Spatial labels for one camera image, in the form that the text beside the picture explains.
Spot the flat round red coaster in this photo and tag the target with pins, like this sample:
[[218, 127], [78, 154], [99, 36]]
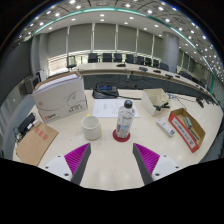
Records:
[[117, 137]]

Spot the small white rectangular box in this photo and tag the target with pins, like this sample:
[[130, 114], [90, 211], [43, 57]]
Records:
[[165, 127]]

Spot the clear plastic water bottle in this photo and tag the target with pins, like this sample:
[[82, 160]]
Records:
[[125, 118]]

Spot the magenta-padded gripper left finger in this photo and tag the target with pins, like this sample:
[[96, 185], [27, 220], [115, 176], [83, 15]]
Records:
[[76, 159]]

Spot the white printed paper sheet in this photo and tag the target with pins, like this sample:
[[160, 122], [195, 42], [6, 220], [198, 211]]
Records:
[[106, 108]]

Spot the large white cardboard box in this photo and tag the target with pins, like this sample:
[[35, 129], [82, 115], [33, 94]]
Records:
[[60, 96]]

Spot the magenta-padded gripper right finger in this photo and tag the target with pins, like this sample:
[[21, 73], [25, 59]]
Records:
[[146, 159]]

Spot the open white cardboard box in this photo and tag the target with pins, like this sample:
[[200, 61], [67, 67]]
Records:
[[154, 101]]

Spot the long curved conference desk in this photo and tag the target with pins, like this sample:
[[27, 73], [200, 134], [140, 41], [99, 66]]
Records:
[[140, 77]]

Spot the brown paper envelope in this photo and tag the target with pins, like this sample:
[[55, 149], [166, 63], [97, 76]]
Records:
[[36, 142]]

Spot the open red-edged cardboard box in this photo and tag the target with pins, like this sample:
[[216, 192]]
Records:
[[186, 128]]

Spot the black tool in box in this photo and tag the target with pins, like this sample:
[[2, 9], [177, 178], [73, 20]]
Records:
[[161, 106]]

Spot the black desk telephone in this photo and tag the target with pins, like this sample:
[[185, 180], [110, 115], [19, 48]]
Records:
[[104, 90]]

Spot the white ceramic cup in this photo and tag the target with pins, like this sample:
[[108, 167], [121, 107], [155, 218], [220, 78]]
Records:
[[90, 127]]

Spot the ceiling lights group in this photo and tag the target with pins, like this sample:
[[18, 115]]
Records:
[[126, 13]]

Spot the black office chairs row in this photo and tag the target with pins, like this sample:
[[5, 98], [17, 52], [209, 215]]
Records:
[[130, 59]]

